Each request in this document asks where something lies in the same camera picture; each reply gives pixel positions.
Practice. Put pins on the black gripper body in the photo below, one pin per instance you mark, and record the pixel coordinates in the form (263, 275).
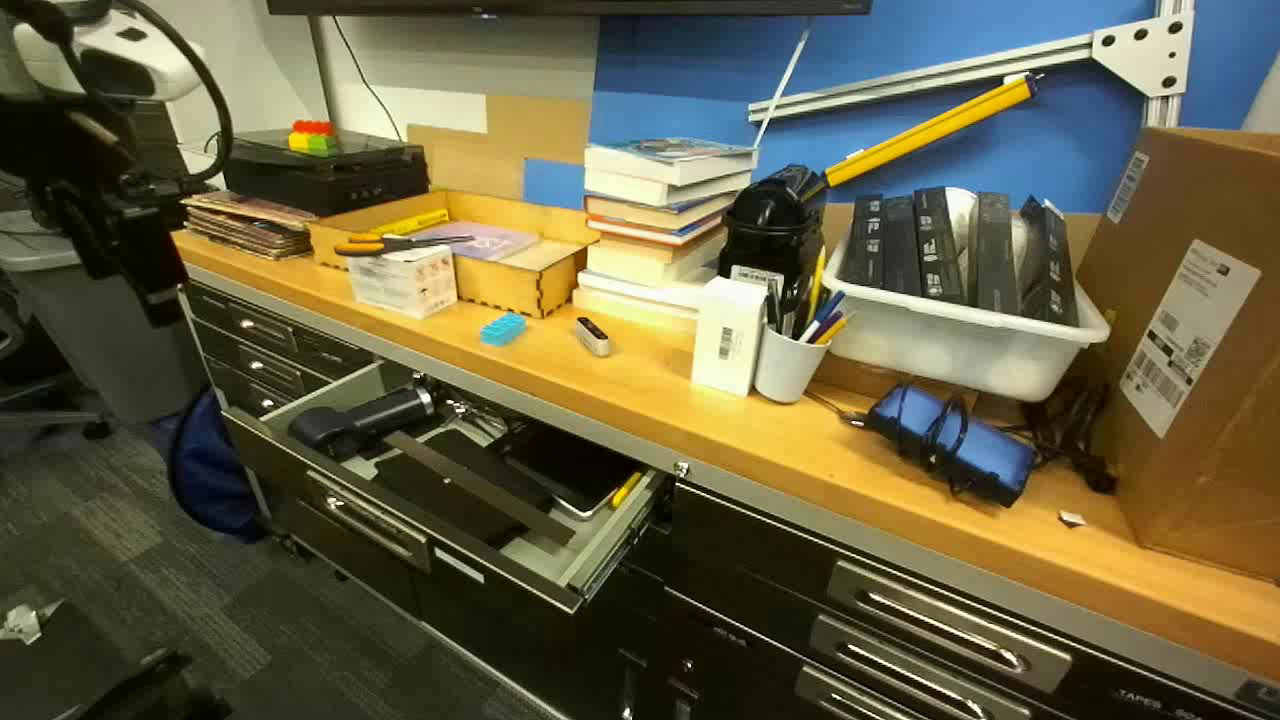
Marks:
(97, 201)

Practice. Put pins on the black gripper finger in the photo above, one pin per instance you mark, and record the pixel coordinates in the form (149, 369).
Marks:
(160, 288)

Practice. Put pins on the small turquoise blue object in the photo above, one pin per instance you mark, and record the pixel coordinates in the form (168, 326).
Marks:
(500, 330)

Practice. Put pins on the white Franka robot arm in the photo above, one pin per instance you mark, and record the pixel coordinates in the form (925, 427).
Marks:
(120, 56)

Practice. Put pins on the open grey cabinet drawer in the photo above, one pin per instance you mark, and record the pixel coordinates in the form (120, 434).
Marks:
(464, 492)

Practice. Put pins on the black drawer cabinet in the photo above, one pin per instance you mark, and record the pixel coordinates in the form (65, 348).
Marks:
(746, 624)

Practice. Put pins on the stack of magazines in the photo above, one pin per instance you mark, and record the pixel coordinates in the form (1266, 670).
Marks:
(247, 223)

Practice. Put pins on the dark blue bag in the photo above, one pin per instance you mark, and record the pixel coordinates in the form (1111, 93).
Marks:
(215, 469)

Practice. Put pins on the black flat box device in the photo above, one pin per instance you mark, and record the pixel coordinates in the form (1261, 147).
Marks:
(324, 168)

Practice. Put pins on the red yellow green block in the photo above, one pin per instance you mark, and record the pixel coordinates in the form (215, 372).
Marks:
(312, 137)

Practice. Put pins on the purple booklet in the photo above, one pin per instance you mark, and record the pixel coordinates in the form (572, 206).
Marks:
(477, 241)

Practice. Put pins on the wooden tray box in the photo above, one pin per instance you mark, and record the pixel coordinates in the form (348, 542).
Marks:
(514, 275)

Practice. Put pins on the crumpled white paper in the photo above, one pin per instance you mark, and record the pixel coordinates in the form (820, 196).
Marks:
(25, 621)

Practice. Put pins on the small silver black gadget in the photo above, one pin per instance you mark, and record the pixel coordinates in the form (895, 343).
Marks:
(593, 336)

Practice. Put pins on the large flat white book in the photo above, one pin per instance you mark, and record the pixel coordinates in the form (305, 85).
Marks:
(634, 299)

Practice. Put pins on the white softcover book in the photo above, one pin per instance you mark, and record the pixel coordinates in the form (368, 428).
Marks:
(650, 253)

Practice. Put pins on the thin book with red edge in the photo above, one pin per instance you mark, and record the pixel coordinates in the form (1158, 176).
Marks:
(657, 212)

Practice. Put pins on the black monitor edge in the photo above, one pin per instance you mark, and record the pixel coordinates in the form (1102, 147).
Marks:
(572, 4)

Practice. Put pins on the yellow pencil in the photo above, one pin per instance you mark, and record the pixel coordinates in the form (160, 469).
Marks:
(627, 491)

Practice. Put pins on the thick white book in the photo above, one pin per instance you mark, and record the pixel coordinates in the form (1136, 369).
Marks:
(664, 165)

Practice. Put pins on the black label printer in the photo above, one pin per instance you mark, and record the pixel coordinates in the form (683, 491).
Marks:
(774, 227)

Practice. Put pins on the white cup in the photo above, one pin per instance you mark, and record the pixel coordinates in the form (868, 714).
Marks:
(788, 364)

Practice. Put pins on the pens bundle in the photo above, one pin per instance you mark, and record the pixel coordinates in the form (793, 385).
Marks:
(814, 312)

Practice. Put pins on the yellow metal bar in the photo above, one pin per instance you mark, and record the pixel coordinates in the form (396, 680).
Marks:
(928, 130)

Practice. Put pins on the black rectangular units in bin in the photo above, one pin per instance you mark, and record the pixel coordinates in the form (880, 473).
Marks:
(963, 246)

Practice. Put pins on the white plastic bin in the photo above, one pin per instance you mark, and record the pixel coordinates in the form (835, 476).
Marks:
(963, 343)

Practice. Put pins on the tiny white scrap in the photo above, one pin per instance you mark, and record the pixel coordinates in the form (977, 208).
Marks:
(1070, 516)

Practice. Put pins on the white shipping label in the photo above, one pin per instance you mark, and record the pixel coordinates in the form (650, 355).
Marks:
(1187, 334)

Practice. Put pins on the large cardboard box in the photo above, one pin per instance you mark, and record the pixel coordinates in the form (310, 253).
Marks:
(1202, 401)

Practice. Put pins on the white switch box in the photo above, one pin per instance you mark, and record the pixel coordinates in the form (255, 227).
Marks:
(731, 336)

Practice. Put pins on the white aluminium rail bracket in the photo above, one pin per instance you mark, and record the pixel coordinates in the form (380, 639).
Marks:
(995, 56)

